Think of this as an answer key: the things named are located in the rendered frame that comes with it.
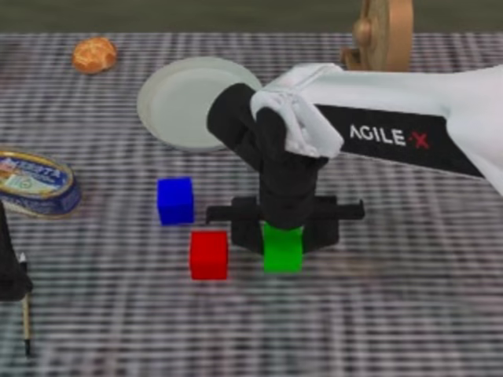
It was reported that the green cube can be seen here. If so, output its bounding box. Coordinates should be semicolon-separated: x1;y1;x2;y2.
262;221;305;273

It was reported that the red cube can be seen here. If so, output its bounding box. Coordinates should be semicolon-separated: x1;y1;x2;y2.
189;230;229;281

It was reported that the blue cube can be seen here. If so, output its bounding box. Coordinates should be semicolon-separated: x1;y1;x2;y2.
156;177;195;226

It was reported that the white round plate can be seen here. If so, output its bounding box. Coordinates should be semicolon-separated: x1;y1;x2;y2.
137;57;263;153

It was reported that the wooden stand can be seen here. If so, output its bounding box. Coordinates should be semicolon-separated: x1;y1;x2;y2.
340;0;414;72

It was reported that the blue oval tin can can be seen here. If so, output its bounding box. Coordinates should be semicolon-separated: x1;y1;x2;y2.
0;150;83;218

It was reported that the beige and black pen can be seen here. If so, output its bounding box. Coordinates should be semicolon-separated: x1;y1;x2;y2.
18;251;33;357

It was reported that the brown bread roll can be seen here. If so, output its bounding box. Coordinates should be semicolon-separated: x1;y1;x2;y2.
72;37;119;75

